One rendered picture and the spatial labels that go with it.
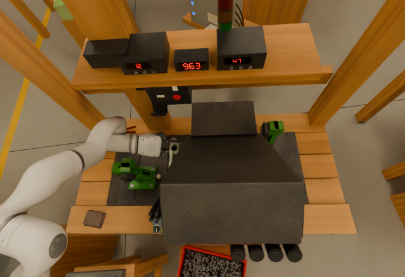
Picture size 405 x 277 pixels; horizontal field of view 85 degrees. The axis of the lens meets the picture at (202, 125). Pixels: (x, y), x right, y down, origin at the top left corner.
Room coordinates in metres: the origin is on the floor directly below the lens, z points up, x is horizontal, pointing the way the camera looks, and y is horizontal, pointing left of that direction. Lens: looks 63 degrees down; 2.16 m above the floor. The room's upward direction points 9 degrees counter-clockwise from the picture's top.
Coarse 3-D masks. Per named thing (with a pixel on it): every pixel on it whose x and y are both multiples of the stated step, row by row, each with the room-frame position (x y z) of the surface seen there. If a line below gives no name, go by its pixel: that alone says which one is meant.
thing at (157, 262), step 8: (136, 256) -0.04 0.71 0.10; (160, 256) -0.07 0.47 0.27; (168, 256) -0.09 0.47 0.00; (96, 264) -0.04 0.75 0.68; (104, 264) -0.05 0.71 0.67; (112, 264) -0.06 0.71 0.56; (144, 264) -0.08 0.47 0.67; (152, 264) -0.10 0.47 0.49; (160, 264) -0.12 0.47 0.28; (144, 272) -0.12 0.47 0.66; (160, 272) -0.17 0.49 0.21
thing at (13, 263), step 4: (12, 260) 0.05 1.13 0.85; (16, 260) 0.04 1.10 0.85; (8, 264) 0.03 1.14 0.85; (12, 264) 0.03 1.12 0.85; (16, 264) 0.02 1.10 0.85; (8, 268) 0.01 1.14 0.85; (12, 268) 0.01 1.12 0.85; (0, 272) 0.00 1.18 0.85; (4, 272) 0.00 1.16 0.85; (8, 272) -0.01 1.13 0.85; (0, 276) -0.02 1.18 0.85; (4, 276) -0.02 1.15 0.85; (8, 276) -0.03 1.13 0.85
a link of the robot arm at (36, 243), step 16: (16, 224) 0.10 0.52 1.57; (32, 224) 0.10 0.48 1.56; (48, 224) 0.09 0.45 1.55; (0, 240) 0.07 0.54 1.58; (16, 240) 0.06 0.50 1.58; (32, 240) 0.06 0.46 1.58; (48, 240) 0.05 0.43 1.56; (64, 240) 0.05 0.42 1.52; (16, 256) 0.03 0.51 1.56; (32, 256) 0.02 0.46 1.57; (48, 256) 0.02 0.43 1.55; (16, 272) -0.01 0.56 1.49; (32, 272) -0.01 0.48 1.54; (48, 272) -0.02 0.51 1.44
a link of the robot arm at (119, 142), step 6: (126, 132) 0.46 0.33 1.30; (114, 138) 0.43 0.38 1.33; (120, 138) 0.42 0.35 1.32; (126, 138) 0.42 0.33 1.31; (108, 144) 0.41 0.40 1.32; (114, 144) 0.41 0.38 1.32; (120, 144) 0.40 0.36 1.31; (126, 144) 0.40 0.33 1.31; (108, 150) 0.39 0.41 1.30; (114, 150) 0.39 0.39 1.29; (120, 150) 0.39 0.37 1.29; (126, 150) 0.38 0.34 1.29
